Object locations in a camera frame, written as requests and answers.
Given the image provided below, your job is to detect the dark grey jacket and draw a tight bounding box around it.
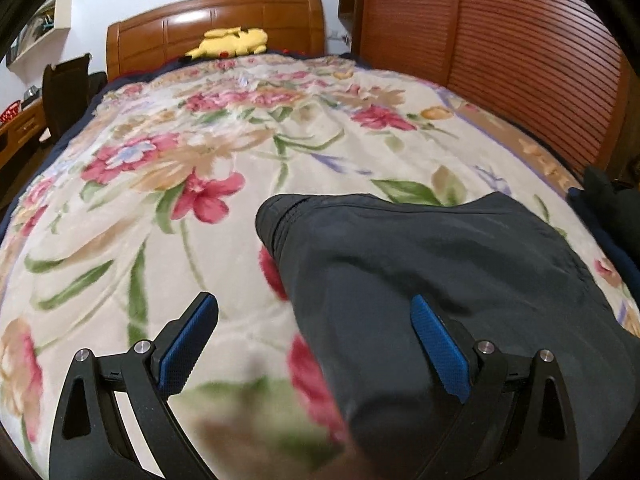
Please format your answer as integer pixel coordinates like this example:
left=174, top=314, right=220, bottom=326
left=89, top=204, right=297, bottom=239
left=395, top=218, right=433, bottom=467
left=256, top=193, right=639, bottom=479

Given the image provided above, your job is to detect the floral bed blanket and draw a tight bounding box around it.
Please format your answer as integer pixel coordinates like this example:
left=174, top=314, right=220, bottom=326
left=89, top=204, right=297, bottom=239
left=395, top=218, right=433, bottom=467
left=1, top=54, right=639, bottom=479

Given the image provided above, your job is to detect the wooden desk with cabinets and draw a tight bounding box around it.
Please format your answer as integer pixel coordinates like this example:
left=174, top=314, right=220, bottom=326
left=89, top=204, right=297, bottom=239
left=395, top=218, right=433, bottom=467
left=0, top=99, right=47, bottom=168

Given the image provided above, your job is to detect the red basket on desk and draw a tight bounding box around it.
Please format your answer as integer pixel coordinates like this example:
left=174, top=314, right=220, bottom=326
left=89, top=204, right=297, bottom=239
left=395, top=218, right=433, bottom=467
left=0, top=100, right=22, bottom=126

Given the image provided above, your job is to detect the dark wooden chair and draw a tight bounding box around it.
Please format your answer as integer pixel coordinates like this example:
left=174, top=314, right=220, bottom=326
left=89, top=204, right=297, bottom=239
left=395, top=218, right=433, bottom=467
left=41, top=53, right=107, bottom=141

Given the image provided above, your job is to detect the louvered wooden wardrobe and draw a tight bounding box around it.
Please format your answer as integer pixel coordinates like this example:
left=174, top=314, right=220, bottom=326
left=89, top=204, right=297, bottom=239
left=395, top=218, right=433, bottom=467
left=337, top=0, right=639, bottom=179

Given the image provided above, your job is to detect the yellow plush toy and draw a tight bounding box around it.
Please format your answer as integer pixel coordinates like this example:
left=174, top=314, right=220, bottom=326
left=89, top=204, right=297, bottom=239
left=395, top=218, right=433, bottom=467
left=186, top=27, right=268, bottom=60

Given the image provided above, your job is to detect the wooden headboard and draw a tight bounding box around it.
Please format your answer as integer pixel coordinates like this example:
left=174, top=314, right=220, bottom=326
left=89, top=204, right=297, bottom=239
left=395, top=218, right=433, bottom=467
left=106, top=0, right=328, bottom=81

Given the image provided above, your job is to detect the white wall shelf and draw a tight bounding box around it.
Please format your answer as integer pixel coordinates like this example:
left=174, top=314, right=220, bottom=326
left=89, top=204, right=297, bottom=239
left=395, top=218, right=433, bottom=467
left=6, top=0, right=72, bottom=67

